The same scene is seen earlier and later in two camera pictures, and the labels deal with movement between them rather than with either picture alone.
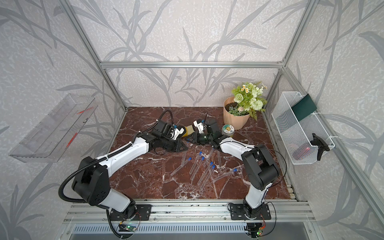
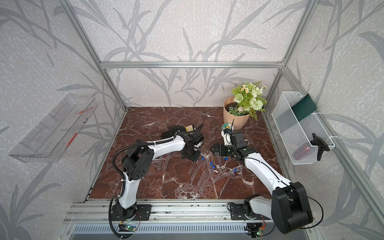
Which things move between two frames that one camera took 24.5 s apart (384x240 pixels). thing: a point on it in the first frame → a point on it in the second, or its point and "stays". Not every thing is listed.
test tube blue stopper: [189, 159] → [168, 155]
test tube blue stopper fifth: [207, 177] stays
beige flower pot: [238, 122] stays
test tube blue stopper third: [197, 168] stays
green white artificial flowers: [248, 100] stays
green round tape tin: [228, 129] stays
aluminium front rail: [278, 211] stays
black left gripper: [177, 147] → [194, 159]
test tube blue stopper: [200, 153] stays
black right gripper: [195, 138] → [221, 148]
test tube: [183, 159] → [158, 166]
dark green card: [304, 107] stays
